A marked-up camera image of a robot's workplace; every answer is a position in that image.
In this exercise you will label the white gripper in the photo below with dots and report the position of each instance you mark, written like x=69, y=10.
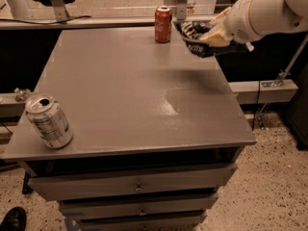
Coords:
x=238, y=22

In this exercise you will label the blue chip bag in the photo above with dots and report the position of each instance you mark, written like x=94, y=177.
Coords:
x=191, y=32

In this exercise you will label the red coke can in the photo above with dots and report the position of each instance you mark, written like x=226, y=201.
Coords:
x=163, y=17

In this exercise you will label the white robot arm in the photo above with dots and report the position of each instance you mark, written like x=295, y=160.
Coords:
x=283, y=16

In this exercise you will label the silver green soda can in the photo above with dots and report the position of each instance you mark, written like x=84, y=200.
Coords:
x=49, y=120

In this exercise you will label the bottom grey drawer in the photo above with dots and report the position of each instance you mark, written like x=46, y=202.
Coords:
x=145, y=223

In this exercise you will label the grey drawer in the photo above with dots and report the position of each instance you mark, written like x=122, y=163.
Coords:
x=149, y=180
x=139, y=206
x=145, y=223

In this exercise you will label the small shiny metal clamp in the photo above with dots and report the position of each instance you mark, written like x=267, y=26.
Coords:
x=21, y=94

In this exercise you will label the white pipe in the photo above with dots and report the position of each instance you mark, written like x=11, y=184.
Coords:
x=20, y=9

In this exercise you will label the top grey drawer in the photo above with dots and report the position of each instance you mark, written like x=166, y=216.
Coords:
x=149, y=180

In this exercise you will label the middle grey drawer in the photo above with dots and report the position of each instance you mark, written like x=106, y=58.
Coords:
x=139, y=206

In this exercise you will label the black shoe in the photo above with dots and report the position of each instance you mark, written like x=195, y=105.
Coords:
x=14, y=220

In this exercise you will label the metal bracket post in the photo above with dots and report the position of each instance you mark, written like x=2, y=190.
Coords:
x=181, y=0

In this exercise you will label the grey metal rail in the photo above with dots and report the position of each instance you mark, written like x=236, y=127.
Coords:
x=79, y=22

